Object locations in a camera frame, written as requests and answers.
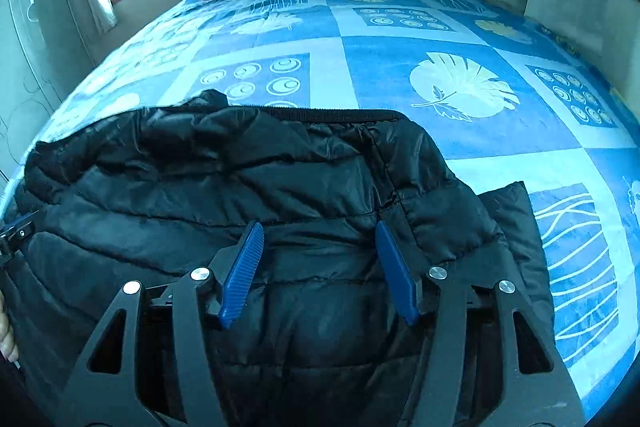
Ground blue patterned bed sheet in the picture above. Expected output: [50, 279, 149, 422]
[0, 0, 640, 423]

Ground black puffer jacket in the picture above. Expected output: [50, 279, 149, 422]
[5, 89, 556, 427]

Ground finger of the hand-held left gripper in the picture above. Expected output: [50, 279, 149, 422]
[0, 209, 38, 258]

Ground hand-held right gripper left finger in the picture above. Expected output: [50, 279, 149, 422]
[57, 221, 266, 427]

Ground pale patterned wardrobe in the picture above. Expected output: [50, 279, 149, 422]
[0, 0, 101, 188]

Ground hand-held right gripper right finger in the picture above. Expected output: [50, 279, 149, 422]
[375, 221, 586, 427]

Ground person's left hand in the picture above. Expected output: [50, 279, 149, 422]
[0, 292, 20, 364]

